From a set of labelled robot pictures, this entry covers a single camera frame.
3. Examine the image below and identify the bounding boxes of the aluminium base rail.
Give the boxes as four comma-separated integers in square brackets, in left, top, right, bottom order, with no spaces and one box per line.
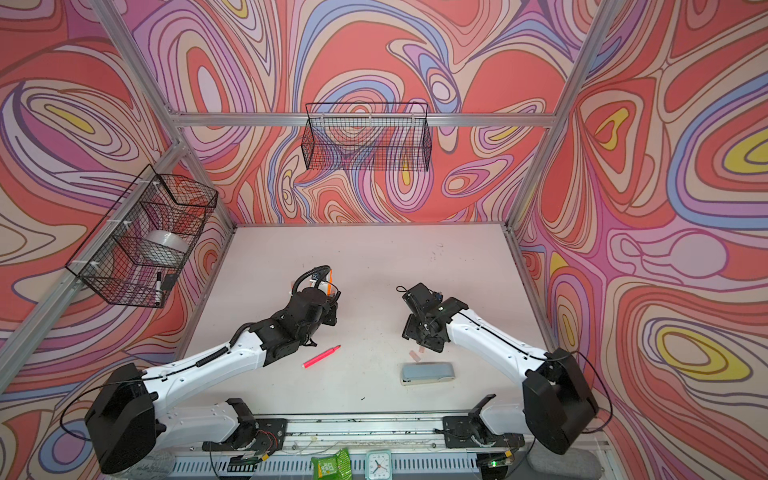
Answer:
[117,414,611,479]

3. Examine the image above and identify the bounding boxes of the left black wire basket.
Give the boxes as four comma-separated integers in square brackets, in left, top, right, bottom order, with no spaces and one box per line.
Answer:
[66,166,218,309]

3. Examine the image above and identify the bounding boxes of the black wire basket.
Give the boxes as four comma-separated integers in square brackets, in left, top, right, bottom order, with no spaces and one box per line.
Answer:
[301,101,432,172]
[66,166,218,309]

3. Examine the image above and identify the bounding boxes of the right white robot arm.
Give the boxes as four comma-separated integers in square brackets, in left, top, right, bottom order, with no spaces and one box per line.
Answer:
[397,283,599,455]

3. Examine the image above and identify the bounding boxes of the grey pencil case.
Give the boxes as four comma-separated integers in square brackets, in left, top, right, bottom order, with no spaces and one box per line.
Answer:
[400,362,455,386]

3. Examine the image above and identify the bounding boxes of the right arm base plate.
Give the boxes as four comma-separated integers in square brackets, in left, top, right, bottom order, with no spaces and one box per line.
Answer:
[434,415,525,451]

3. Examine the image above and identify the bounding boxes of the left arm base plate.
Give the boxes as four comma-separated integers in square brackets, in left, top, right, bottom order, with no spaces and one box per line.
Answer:
[202,418,288,454]

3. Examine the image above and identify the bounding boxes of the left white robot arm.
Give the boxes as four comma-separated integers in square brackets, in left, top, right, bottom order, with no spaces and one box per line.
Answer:
[85,284,341,475]

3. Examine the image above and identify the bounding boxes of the small white clock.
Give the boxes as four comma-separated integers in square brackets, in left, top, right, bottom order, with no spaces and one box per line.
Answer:
[365,450,393,480]

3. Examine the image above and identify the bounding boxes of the green snack packet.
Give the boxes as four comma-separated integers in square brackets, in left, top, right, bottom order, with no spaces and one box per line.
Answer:
[311,448,353,480]

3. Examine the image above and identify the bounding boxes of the back black wire basket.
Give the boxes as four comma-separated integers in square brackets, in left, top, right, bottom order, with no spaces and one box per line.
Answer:
[301,101,432,172]

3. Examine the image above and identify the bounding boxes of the black marker in basket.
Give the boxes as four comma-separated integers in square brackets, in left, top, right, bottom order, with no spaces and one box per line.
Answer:
[154,271,163,307]

